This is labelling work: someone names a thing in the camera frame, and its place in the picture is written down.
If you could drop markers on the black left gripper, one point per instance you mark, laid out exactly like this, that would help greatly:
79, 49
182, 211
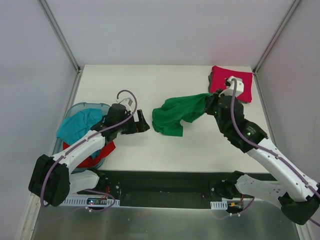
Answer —
133, 123

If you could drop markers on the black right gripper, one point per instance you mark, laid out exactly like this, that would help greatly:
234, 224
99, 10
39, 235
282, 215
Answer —
211, 101

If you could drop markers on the green t shirt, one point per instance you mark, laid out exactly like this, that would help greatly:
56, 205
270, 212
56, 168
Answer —
167, 118

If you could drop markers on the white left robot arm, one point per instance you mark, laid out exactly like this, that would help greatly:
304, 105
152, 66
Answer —
53, 178

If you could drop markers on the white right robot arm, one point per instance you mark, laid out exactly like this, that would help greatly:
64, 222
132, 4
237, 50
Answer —
293, 192

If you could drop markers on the folded grey t shirt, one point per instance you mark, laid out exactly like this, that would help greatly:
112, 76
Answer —
219, 82

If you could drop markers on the folded magenta t shirt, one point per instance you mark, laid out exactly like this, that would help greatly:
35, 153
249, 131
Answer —
223, 71

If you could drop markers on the red t shirt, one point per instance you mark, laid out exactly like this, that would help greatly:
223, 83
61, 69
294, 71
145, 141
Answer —
97, 157

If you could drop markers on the teal t shirt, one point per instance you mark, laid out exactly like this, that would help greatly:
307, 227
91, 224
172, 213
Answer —
75, 127

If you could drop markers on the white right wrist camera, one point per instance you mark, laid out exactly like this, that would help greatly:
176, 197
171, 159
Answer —
234, 86

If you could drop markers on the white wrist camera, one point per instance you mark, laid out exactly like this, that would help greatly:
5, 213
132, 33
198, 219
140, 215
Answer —
234, 86
127, 102

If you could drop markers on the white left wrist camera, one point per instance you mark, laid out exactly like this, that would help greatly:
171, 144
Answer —
127, 102

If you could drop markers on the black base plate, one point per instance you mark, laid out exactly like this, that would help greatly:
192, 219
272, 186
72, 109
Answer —
165, 189

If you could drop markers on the right white cable duct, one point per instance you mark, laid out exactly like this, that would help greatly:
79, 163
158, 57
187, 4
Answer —
219, 205

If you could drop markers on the white cable duct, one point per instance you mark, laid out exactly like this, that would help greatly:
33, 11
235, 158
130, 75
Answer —
93, 202
219, 205

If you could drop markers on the left white cable duct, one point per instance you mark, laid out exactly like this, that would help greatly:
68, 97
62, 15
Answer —
93, 202

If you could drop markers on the right aluminium frame post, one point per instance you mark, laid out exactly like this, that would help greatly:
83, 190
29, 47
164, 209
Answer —
276, 35

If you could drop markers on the aluminium frame post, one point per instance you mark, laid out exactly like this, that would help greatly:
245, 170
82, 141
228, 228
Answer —
276, 35
59, 34

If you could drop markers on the left aluminium frame post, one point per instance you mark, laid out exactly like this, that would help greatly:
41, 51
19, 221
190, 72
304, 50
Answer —
59, 34

